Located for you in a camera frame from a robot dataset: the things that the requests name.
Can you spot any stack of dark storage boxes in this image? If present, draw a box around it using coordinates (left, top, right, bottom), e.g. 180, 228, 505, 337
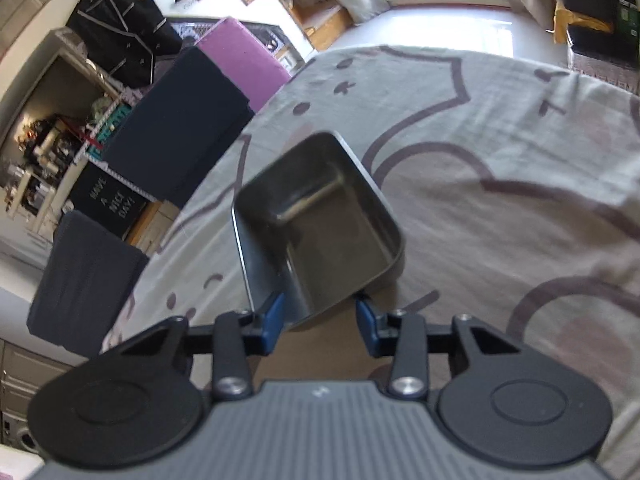
547, 0, 640, 96

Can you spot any shelf with cosmetic bottles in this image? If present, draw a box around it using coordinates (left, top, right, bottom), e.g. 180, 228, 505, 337
0, 55, 118, 233

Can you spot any rectangular metal container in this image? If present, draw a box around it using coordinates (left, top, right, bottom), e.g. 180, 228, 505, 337
231, 131, 406, 332

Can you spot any black vest with white trim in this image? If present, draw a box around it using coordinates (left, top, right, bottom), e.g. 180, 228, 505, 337
66, 0, 184, 88

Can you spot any grey kitchen cabinet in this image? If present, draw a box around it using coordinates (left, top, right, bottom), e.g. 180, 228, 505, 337
0, 339, 81, 413

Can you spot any dark blue chair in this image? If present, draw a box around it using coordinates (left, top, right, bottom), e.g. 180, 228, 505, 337
26, 210, 151, 357
102, 47, 256, 209

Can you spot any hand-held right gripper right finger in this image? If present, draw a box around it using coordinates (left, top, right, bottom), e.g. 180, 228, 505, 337
354, 296, 523, 402

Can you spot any teal sign plate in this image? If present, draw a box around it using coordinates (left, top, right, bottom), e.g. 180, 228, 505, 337
86, 101, 135, 162

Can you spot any washing machine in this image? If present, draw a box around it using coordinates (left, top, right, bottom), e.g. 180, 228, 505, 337
0, 409, 42, 457

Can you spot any pink cloth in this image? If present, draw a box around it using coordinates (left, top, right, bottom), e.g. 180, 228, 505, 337
196, 16, 293, 113

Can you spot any printed cartoon tablecloth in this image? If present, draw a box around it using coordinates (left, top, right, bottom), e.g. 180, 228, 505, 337
100, 45, 640, 480

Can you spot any wooden staircase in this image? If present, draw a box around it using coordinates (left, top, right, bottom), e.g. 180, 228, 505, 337
150, 0, 353, 63

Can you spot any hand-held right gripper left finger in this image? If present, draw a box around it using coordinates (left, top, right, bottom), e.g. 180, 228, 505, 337
120, 291, 287, 402

